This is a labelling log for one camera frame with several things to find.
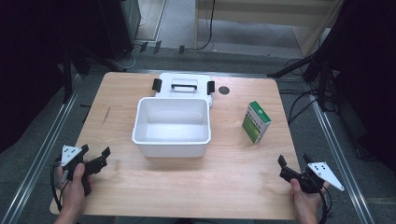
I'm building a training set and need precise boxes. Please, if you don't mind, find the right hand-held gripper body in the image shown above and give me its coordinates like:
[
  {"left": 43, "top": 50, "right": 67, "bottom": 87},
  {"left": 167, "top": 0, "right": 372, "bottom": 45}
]
[{"left": 299, "top": 161, "right": 346, "bottom": 195}]

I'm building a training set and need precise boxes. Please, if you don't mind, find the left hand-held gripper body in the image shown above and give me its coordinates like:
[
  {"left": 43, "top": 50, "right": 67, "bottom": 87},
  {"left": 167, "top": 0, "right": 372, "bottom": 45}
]
[{"left": 60, "top": 144, "right": 95, "bottom": 197}]

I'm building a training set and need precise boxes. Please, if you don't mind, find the person's right hand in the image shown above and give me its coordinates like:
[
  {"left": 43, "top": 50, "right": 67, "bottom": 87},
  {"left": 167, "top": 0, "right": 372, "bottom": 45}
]
[{"left": 289, "top": 178, "right": 331, "bottom": 220}]

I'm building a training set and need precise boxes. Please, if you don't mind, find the person's left hand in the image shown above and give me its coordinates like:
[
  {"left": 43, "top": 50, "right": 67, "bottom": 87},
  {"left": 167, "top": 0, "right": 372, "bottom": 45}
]
[{"left": 56, "top": 162, "right": 95, "bottom": 217}]

